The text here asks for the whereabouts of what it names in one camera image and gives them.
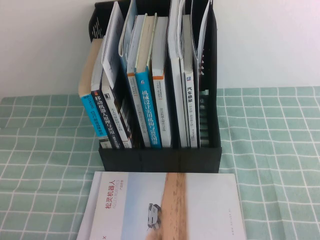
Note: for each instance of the thin white printed booklet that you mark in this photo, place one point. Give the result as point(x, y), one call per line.
point(112, 45)

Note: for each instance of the black plastic book holder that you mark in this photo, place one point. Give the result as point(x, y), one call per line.
point(160, 160)

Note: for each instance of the light blue cover book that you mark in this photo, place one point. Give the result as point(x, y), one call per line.
point(127, 30)

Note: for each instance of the white book with sandy road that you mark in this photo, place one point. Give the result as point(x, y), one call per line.
point(140, 200)

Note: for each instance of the green white checked tablecloth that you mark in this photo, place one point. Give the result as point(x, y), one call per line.
point(275, 150)

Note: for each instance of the blue spine book tan pages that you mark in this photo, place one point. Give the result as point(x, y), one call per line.
point(91, 112)

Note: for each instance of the blue spine book white characters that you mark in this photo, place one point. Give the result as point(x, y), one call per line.
point(147, 107)

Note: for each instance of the thick white spine orange-top book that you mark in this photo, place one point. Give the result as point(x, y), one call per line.
point(162, 107)

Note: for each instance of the thin plain white book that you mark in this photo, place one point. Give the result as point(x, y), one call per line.
point(180, 30)

